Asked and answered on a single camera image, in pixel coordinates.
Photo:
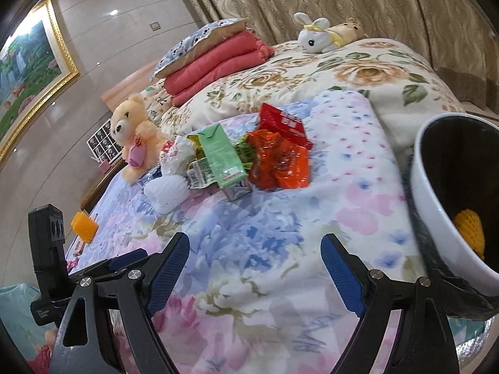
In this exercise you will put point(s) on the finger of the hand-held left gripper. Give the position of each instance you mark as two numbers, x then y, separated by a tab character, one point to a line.
117	264

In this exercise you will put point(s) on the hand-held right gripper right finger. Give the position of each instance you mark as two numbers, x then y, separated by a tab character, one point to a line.
343	276

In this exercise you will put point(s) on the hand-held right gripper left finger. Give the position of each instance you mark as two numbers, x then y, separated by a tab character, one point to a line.
167	268

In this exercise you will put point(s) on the orange sponge block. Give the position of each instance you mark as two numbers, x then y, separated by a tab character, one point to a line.
84	226

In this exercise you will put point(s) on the white foam fruit net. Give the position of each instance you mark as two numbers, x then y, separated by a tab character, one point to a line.
165	193

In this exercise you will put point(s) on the blue clear plastic wrapper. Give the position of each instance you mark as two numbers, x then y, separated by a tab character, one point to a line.
155	175

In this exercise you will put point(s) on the white grey drink carton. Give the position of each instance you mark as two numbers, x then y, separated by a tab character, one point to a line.
199	175

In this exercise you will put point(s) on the white plastic bag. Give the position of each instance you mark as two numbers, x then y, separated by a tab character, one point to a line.
177	159

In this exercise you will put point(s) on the green drink carton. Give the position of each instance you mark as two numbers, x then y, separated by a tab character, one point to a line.
218	152

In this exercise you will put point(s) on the orange red plastic wrapper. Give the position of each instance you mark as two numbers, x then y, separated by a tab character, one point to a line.
280	163

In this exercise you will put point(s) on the yellow wrapper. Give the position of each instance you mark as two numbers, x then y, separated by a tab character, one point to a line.
193	139

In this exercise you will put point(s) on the green snack wrapper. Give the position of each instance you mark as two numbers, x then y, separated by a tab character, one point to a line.
242	150

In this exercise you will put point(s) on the red snack packet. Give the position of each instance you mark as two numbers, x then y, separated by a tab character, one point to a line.
280	120

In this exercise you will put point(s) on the small pink wrapper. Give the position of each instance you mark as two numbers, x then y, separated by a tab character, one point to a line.
72	265

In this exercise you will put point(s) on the wooden headboard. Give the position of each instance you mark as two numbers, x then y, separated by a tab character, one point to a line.
97	187

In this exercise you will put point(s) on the teal printed cloth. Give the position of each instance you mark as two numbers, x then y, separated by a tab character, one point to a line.
19	319

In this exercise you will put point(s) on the blue pink floral bedsheet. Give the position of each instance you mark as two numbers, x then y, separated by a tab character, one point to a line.
253	241

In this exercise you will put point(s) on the small pink box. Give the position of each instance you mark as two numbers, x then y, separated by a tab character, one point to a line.
104	165

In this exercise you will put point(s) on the black white photo sheet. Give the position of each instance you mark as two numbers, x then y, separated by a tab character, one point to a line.
103	140

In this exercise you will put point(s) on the yellow foam fruit net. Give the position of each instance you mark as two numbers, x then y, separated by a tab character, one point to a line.
469	233

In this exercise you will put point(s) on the peach teddy bear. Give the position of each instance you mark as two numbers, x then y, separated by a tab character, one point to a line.
132	124

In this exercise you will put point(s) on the white floral pillow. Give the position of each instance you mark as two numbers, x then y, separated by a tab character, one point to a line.
156	97

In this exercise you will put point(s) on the gold framed landscape painting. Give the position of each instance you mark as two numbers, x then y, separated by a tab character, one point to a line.
27	66

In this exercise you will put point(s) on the cream floral pillow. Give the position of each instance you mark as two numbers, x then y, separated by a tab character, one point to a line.
312	74

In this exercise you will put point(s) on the folded red blanket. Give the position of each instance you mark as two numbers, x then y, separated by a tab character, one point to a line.
218	62

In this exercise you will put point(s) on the blue white eyelet pillow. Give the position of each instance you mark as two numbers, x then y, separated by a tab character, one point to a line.
195	43

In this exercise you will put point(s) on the white bunny plush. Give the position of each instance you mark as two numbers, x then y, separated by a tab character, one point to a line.
312	37

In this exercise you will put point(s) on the small tan bear plush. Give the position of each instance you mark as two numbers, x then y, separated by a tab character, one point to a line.
349	29

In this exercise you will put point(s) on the wall switch plate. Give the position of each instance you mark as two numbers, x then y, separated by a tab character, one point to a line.
156	26

